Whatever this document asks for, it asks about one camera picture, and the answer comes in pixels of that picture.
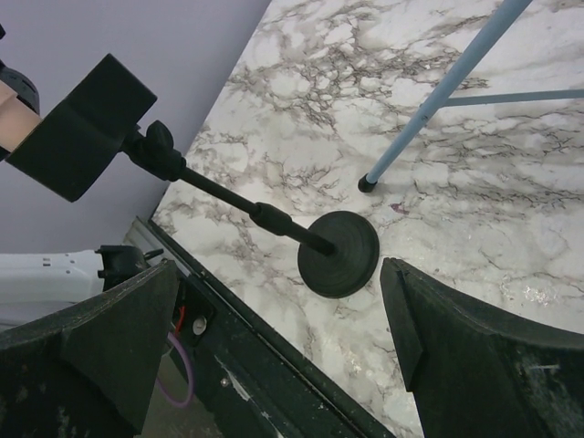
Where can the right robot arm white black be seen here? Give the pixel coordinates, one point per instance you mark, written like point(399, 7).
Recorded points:
point(68, 279)

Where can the black microphone stand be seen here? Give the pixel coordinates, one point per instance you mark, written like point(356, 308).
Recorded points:
point(78, 139)

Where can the light blue music stand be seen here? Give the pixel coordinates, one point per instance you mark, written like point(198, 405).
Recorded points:
point(441, 97)

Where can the pink microphone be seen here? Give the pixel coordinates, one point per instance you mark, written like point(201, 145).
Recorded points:
point(19, 109)

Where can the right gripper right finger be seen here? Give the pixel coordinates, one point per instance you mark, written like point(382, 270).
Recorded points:
point(476, 370)

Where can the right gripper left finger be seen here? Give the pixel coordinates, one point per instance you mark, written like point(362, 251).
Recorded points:
point(89, 370)

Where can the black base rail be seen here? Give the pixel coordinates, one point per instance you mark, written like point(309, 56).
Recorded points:
point(251, 379)

